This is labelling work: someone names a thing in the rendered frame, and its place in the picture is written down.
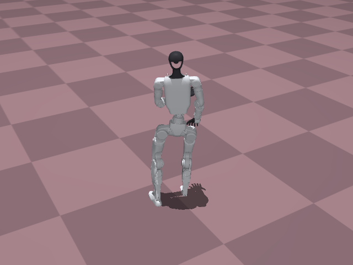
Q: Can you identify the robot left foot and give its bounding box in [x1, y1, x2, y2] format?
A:
[148, 191, 162, 206]

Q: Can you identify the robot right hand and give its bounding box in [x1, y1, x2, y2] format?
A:
[186, 118, 198, 126]

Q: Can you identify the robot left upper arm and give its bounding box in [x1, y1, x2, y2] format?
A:
[153, 77, 165, 108]

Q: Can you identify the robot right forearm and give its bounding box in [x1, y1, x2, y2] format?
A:
[194, 105, 204, 124]

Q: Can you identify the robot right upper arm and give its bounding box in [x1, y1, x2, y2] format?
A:
[189, 76, 204, 108]

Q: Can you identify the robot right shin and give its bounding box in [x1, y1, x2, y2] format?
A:
[182, 158, 192, 196]

